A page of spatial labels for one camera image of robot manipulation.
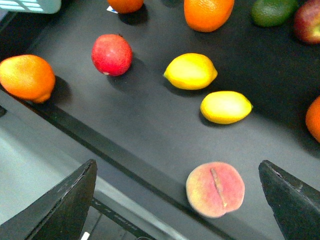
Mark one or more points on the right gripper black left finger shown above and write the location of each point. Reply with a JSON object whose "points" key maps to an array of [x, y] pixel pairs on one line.
{"points": [[60, 213]]}

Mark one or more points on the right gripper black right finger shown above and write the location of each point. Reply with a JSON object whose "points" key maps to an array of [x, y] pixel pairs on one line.
{"points": [[295, 204]]}

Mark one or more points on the yellow lemon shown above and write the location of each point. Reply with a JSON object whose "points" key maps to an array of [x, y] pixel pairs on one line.
{"points": [[225, 107], [191, 71]]}

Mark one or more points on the light blue plastic basket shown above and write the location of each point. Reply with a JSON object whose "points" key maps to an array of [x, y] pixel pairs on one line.
{"points": [[31, 6]]}

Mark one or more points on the pink peach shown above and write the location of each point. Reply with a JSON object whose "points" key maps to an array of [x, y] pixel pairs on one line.
{"points": [[214, 189]]}

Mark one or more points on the orange at right edge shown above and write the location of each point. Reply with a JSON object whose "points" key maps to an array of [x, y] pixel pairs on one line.
{"points": [[312, 119]]}

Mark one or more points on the orange mango at front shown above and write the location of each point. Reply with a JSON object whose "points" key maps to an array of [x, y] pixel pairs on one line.
{"points": [[28, 77]]}

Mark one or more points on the red pomegranate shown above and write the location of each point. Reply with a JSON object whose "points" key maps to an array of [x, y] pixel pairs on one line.
{"points": [[111, 55]]}

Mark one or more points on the red green apple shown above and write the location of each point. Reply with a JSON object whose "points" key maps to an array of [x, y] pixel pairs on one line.
{"points": [[306, 24]]}

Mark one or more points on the green lime lower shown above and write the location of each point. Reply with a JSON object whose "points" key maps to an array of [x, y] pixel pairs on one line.
{"points": [[272, 13]]}

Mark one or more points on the large orange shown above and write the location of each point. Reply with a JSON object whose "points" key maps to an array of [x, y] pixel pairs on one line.
{"points": [[207, 15]]}

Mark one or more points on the white price label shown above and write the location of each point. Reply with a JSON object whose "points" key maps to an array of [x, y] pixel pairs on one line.
{"points": [[110, 9]]}

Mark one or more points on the orange persimmon with green top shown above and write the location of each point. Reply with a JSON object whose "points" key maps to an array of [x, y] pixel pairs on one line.
{"points": [[126, 6]]}

